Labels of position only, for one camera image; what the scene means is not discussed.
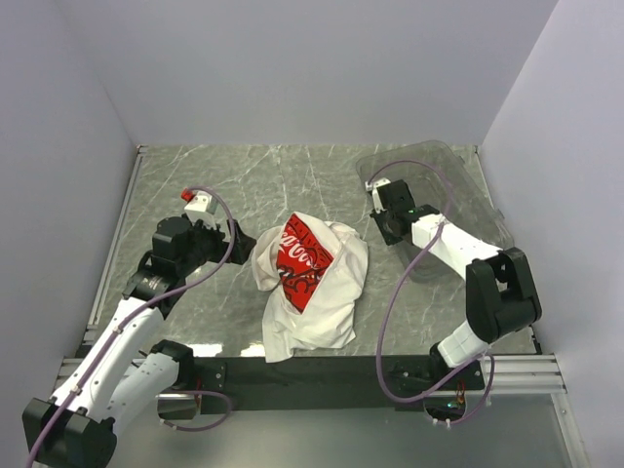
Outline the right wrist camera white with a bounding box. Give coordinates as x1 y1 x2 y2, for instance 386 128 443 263
365 177 391 214

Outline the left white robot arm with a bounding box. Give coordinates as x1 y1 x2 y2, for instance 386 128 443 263
22 214 255 467

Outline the aluminium frame rail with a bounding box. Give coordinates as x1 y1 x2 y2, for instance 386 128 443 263
79 143 565 395

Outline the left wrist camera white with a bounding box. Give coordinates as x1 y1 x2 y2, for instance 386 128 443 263
181 188 217 228

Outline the purple cable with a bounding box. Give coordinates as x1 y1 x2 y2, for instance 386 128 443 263
366 159 496 427
23 185 238 468

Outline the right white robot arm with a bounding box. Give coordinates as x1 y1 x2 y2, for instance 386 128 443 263
366 177 542 389

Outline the clear plastic bin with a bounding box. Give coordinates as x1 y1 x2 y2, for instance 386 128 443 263
355 139 506 284

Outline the white t-shirt red print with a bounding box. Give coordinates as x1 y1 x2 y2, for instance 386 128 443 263
251 212 369 363

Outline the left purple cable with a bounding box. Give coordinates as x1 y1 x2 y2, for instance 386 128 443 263
23 185 238 468

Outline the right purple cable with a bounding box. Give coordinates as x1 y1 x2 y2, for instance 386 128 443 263
366 159 496 427

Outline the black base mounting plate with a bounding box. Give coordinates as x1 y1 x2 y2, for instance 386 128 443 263
155 355 488 421

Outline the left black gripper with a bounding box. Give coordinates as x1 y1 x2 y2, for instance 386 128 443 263
178 215 255 276

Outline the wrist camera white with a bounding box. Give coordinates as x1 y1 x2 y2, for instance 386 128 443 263
365 177 391 214
181 188 217 228

